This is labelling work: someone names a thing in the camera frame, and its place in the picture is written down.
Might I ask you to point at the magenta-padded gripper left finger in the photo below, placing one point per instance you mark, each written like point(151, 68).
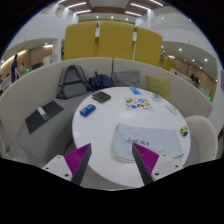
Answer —
point(77, 160)

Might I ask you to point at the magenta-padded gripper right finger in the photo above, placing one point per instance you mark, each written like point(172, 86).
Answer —
point(146, 160)

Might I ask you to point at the light blue printed towel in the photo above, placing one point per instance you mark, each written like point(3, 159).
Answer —
point(163, 135)

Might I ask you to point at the yellow blue toy figure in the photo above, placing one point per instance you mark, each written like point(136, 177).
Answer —
point(184, 131)

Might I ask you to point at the blue rectangular box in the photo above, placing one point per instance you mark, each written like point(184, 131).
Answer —
point(88, 110)

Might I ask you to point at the black laptop sleeve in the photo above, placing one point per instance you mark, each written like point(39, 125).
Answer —
point(35, 123)

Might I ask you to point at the colourful sticker sheet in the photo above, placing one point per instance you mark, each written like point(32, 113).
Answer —
point(138, 104)

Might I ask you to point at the flat white box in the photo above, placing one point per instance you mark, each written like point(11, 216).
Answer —
point(172, 109)

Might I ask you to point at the small white device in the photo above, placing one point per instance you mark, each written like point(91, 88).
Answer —
point(43, 113)

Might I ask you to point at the white armchair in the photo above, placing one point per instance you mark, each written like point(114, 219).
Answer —
point(201, 136)

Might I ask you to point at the small blue white packet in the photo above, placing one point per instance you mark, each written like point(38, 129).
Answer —
point(157, 97)

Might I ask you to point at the dark grey wallet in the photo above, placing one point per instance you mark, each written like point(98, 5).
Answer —
point(101, 96)

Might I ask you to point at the blue card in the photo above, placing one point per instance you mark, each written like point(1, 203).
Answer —
point(135, 91)

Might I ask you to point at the yellow-green cushion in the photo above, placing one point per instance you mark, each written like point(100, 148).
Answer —
point(158, 86)

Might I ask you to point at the grey backpack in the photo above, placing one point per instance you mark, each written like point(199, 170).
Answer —
point(72, 83)

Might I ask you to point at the dark blue patterned bag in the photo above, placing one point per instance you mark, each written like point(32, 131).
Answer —
point(100, 81)

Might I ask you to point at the grey cushion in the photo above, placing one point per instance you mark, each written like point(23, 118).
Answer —
point(127, 78)

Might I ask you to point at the beige curved sofa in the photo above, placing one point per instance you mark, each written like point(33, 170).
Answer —
point(30, 90)

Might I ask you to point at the person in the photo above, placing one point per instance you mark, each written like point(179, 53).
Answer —
point(14, 68)

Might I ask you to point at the yellow partition panel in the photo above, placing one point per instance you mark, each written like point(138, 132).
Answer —
point(80, 41)
point(115, 40)
point(148, 46)

